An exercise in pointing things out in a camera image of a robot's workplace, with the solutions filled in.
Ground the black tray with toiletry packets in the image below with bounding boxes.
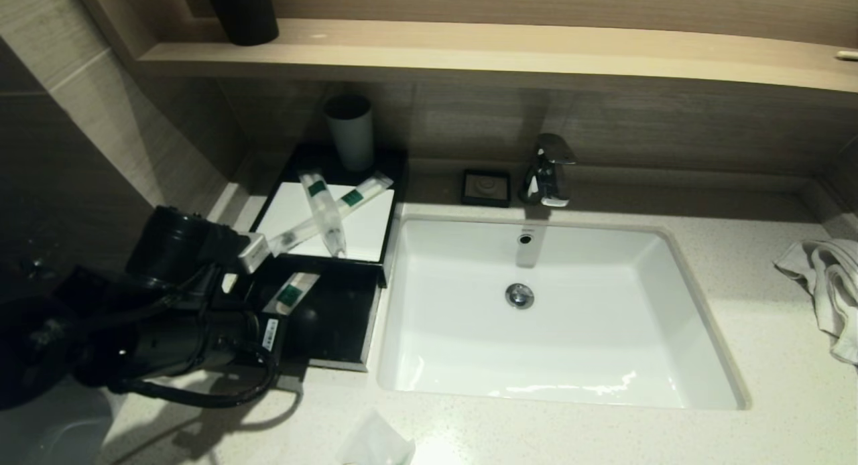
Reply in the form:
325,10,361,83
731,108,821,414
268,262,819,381
235,261,383,372

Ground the black amenity drawer box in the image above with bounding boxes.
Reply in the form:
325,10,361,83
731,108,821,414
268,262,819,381
251,143,410,288

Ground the flat white packet green label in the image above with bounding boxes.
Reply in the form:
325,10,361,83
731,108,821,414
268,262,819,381
265,272,321,316

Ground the clear toothbrush packet green label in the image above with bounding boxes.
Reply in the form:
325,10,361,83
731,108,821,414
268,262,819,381
267,172,395,257
298,170,349,258

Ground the crumpled white plastic wrapper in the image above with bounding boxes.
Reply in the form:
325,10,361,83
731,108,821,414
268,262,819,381
337,408,416,465

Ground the grey cup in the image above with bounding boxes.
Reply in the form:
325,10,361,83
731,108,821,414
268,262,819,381
325,94,375,173

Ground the chrome drain stopper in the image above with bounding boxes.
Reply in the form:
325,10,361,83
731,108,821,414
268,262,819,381
505,283,535,310

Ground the black square soap dish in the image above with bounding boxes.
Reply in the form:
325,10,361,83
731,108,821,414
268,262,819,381
461,169,512,208

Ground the white ceramic sink basin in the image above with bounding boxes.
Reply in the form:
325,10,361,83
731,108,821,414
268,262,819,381
377,214,751,411

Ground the black cylinder container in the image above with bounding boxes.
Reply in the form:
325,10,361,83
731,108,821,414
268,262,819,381
202,0,281,47

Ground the chrome faucet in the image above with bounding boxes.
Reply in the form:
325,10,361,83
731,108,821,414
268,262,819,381
519,133,576,208

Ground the light wooden shelf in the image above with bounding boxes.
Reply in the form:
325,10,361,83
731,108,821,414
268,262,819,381
137,18,858,95

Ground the white towel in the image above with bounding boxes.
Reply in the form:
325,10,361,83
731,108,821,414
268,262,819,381
774,241,858,367

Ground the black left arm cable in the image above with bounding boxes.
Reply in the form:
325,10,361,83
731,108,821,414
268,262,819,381
111,358,279,409

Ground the chrome wall valve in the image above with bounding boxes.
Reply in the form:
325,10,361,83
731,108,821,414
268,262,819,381
13,251,60,291

